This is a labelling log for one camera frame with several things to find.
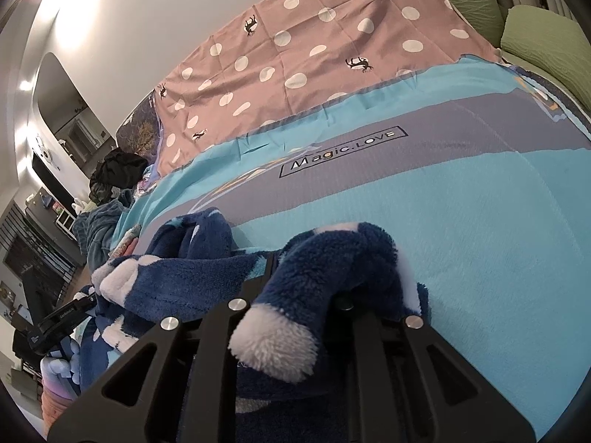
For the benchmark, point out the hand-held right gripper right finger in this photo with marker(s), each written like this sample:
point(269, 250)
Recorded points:
point(360, 332)

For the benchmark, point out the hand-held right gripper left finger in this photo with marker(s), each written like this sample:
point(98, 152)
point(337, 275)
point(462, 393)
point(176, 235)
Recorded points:
point(256, 286)

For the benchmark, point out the blue fleece pajama top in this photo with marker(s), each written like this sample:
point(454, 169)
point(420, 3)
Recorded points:
point(323, 267)

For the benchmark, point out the person's left forearm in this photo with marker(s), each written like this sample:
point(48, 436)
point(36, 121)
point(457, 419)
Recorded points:
point(57, 406)

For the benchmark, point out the pile of black clothes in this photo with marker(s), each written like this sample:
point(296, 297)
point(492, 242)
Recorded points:
point(120, 170)

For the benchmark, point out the person's left hand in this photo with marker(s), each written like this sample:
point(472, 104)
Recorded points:
point(60, 367)

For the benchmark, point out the teal plush blanket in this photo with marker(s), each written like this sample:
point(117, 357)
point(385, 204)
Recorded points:
point(99, 230)

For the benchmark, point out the white shelf rack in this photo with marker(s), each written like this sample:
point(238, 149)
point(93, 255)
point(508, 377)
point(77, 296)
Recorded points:
point(67, 219)

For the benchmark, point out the white figurine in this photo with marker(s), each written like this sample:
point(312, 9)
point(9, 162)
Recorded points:
point(81, 207)

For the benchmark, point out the blue and grey striped bedsheet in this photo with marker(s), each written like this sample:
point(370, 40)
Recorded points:
point(485, 240)

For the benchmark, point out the dark floral pillow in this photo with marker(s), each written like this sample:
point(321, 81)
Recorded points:
point(138, 134)

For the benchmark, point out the pink polka dot sheet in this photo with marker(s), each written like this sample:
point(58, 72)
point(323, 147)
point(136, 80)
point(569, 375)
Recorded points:
point(323, 32)

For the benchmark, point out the large green pillow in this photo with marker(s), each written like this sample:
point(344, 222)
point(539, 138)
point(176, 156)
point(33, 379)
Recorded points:
point(549, 50)

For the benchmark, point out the small green pillow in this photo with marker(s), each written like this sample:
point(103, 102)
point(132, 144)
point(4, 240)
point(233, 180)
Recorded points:
point(466, 4)

